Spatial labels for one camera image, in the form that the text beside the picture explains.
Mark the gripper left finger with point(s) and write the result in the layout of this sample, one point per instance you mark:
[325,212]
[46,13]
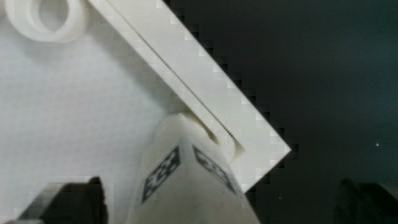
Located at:
[67,204]

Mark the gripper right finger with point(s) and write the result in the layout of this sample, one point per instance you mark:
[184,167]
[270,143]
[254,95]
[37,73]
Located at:
[366,203]

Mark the white desk leg with tag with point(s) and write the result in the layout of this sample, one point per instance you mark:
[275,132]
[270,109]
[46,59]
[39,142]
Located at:
[186,192]

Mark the white desk top tray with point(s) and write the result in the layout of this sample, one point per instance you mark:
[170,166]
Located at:
[103,70]

